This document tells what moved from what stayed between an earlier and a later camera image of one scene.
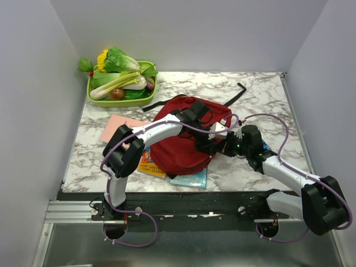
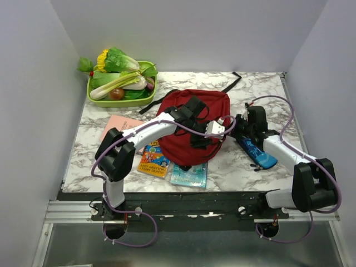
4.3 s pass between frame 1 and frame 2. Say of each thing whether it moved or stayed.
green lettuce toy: stayed
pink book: stayed
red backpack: moved
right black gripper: moved
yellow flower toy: stayed
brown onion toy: stayed
